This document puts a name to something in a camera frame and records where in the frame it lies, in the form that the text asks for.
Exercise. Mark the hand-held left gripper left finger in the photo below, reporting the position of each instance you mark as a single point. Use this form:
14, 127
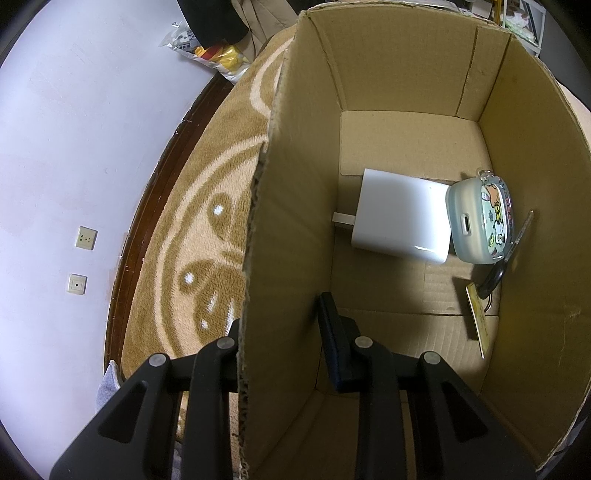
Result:
207, 369

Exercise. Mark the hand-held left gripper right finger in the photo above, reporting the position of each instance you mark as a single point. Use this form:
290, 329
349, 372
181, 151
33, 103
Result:
337, 350

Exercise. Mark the white wall charger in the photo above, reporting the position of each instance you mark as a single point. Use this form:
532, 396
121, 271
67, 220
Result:
397, 217

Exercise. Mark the black key with yellow tag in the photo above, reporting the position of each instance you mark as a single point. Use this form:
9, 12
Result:
491, 281

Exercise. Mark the cartoon printed earbud case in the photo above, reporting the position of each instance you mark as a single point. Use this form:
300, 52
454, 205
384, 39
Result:
471, 207

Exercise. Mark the brown cardboard box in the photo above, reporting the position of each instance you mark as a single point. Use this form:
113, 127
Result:
392, 69

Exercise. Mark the grey cloth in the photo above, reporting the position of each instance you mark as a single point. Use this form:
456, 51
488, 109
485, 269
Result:
108, 387

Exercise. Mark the beige patterned round rug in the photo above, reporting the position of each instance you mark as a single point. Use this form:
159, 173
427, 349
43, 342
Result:
203, 184

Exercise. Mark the plastic snack bag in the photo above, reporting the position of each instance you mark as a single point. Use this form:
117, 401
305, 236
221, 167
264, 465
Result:
221, 57

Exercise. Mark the beige hanging coat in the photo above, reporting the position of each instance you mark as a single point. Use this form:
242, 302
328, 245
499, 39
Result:
268, 16

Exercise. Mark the dark hanging coat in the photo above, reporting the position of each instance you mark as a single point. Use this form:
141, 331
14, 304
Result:
212, 21

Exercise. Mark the white rolling cart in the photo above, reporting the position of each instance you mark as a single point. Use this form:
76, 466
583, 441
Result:
526, 23

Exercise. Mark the dark wooden bed frame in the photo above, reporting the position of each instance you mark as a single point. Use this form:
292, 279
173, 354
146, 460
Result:
119, 277

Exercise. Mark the cream wall socket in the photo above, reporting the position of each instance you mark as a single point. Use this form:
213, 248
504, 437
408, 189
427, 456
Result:
87, 238
77, 284

